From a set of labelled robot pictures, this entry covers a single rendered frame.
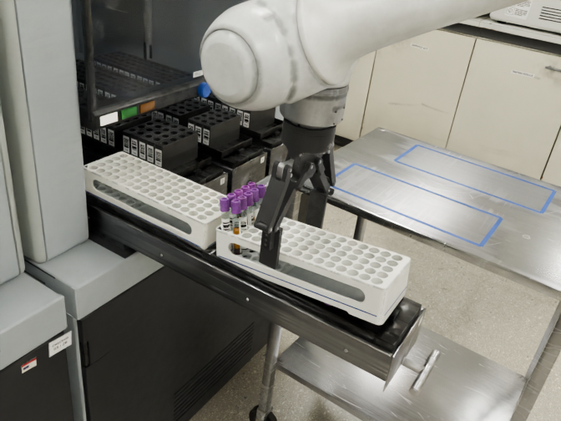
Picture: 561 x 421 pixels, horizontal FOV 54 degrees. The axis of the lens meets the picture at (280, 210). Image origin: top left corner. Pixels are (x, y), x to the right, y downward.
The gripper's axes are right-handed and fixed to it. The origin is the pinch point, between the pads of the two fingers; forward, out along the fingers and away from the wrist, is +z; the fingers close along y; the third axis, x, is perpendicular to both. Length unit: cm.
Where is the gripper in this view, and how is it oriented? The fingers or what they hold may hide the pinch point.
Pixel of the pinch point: (292, 240)
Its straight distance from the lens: 87.4
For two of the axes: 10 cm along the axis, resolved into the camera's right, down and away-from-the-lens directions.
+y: 5.4, -3.7, 7.6
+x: -8.4, -3.5, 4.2
